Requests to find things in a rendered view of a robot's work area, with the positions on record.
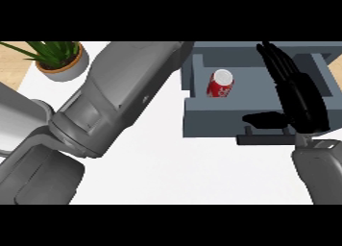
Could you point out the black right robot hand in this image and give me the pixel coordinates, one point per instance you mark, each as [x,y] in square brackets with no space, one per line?
[302,102]

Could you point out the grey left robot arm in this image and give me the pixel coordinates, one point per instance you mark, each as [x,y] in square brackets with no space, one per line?
[116,86]

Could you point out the blue-grey open drawer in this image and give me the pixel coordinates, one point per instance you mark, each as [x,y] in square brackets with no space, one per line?
[253,80]

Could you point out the red can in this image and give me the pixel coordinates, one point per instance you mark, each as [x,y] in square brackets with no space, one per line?
[219,85]

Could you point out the blue-grey drawer front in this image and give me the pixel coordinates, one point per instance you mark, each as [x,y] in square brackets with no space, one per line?
[215,117]

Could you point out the blue-grey cabinet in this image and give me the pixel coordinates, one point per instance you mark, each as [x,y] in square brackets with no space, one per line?
[224,46]

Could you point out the grey plant pot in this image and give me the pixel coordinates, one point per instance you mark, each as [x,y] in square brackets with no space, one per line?
[75,68]

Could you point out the green leafy plant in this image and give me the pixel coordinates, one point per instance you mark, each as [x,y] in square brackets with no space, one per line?
[54,53]

